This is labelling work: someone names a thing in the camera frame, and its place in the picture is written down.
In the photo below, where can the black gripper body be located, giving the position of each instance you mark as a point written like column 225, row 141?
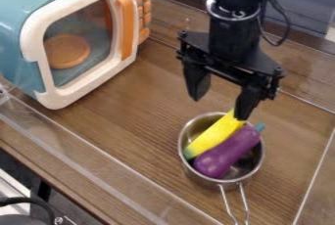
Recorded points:
column 228, row 49

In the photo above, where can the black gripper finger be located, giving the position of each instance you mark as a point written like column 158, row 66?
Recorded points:
column 247, row 101
column 197, row 78

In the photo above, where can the yellow toy banana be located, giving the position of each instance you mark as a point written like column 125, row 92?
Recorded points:
column 214, row 134

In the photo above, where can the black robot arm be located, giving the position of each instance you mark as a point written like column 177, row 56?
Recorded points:
column 228, row 52

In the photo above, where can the silver metal pot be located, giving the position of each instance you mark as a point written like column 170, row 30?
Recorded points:
column 240, row 172

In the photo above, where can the purple toy eggplant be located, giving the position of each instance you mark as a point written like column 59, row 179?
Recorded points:
column 214, row 162

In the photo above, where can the blue toy microwave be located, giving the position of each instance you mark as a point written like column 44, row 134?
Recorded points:
column 64, row 46

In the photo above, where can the clear acrylic barrier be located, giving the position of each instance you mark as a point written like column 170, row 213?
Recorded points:
column 111, row 191

